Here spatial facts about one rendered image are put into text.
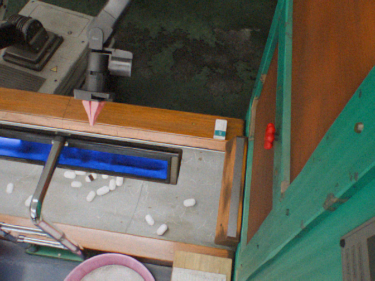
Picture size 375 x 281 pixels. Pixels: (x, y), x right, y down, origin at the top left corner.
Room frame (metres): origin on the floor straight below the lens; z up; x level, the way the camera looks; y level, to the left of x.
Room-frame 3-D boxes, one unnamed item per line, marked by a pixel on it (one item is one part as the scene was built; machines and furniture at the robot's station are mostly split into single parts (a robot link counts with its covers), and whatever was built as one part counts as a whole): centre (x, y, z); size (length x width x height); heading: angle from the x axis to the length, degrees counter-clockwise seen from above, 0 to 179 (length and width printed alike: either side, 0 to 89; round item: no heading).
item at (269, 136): (0.27, -0.13, 1.24); 0.04 x 0.02 x 0.04; 171
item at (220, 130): (0.56, -0.11, 0.77); 0.06 x 0.04 x 0.02; 171
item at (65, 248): (0.27, 0.34, 0.90); 0.20 x 0.19 x 0.45; 81
